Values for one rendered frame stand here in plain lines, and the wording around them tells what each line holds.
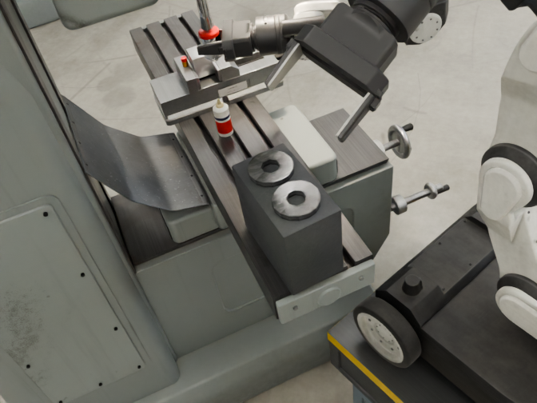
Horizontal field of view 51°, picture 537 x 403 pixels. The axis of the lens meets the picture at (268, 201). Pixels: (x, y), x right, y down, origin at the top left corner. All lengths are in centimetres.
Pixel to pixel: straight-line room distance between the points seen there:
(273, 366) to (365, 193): 65
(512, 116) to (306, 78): 215
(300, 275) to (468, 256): 63
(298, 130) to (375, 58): 100
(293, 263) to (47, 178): 53
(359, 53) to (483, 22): 301
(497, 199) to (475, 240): 44
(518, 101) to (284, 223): 47
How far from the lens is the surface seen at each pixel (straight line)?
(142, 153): 158
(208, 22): 133
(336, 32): 67
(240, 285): 176
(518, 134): 117
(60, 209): 128
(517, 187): 117
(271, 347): 189
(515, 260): 138
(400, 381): 161
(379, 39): 67
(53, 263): 137
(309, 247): 105
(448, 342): 148
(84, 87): 355
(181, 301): 170
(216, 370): 189
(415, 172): 264
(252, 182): 109
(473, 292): 157
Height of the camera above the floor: 186
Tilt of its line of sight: 47 degrees down
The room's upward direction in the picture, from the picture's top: 10 degrees counter-clockwise
